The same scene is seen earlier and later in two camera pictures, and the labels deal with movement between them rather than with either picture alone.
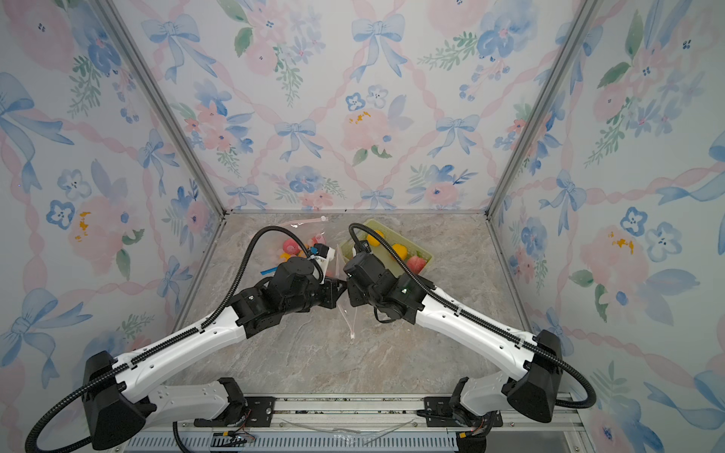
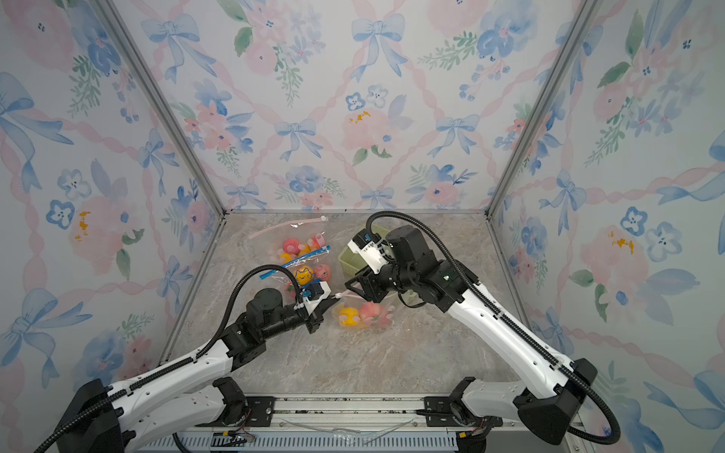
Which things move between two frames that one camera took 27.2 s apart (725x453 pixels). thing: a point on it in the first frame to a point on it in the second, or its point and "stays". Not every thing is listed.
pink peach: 291,247 stays
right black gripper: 353,292 to 372,289
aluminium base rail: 367,425 stays
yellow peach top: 373,241 to 350,312
